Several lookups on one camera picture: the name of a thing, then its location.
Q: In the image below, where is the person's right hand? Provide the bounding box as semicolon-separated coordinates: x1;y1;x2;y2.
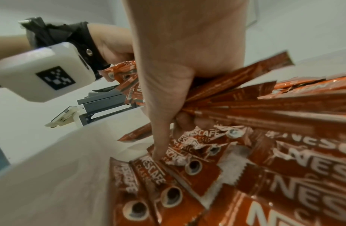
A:
122;0;249;163

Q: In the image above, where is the person's left hand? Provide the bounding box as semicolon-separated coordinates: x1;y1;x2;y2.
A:
88;23;135;66

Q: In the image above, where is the bunch of Nescafe sachets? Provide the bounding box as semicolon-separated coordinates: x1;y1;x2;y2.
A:
101;60;153;143

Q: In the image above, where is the white plastic tray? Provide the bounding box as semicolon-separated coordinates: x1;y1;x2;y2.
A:
0;55;346;226

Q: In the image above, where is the pile of red Nescafe sachets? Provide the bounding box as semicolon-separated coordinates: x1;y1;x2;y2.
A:
108;74;346;226

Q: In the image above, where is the black left wristband with markers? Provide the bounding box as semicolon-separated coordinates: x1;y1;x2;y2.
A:
18;17;111;80

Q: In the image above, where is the dark grey printer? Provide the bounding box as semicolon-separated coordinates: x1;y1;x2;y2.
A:
44;85;143;129

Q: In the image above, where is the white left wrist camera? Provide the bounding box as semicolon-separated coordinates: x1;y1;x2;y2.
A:
0;41;97;103

